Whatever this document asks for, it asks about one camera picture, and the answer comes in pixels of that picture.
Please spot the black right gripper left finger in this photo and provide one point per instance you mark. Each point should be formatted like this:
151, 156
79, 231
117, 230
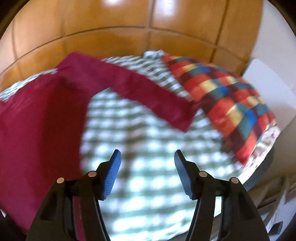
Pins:
70, 210

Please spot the dark red garment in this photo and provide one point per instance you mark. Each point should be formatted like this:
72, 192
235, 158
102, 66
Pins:
42, 125

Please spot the green white checkered bedsheet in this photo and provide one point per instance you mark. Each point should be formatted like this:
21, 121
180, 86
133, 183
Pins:
147, 200

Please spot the red plaid pillow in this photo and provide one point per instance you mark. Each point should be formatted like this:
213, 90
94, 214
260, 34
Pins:
233, 106

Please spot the white panel by pillow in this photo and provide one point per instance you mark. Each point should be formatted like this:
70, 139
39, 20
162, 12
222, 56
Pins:
276, 94

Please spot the wooden panelled wardrobe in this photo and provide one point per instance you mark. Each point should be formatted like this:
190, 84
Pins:
41, 33

